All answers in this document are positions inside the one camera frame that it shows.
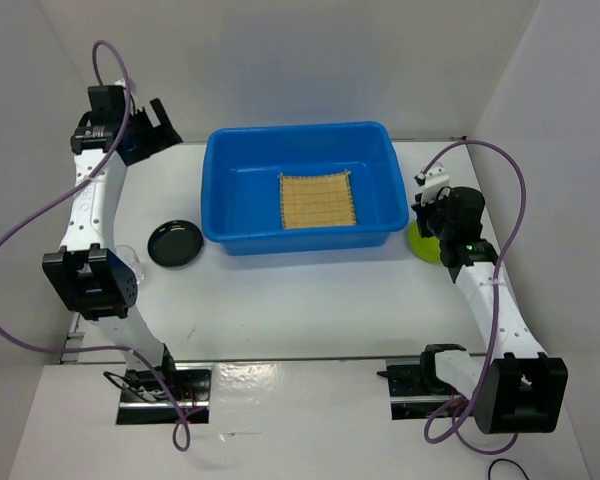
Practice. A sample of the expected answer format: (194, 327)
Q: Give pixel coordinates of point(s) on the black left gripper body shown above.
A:
(147, 140)

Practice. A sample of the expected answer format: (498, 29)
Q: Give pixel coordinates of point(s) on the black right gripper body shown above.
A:
(431, 217)

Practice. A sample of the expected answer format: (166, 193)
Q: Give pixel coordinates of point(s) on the green plastic plate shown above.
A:
(426, 249)

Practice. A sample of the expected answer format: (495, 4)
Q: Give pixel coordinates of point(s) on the bamboo placemat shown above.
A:
(316, 201)

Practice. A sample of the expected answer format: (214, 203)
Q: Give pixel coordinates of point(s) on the black round dish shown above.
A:
(175, 243)

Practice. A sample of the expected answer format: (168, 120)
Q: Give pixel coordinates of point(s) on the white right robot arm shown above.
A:
(517, 388)

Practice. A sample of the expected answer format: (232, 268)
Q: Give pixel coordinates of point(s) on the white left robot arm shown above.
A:
(86, 272)

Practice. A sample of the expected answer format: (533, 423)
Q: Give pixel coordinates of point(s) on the blue plastic bin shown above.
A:
(241, 203)

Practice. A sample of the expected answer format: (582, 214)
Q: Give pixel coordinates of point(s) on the clear plastic cup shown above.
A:
(130, 257)

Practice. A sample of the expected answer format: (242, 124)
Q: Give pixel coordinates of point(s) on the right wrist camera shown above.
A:
(434, 184)

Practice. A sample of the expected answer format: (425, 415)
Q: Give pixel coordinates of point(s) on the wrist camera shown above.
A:
(130, 86)
(434, 184)

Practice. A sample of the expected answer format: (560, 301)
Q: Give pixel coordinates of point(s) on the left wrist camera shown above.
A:
(130, 86)

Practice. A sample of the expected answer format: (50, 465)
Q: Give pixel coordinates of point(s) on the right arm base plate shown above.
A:
(414, 390)

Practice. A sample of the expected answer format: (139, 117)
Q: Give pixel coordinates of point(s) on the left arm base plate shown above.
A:
(143, 401)

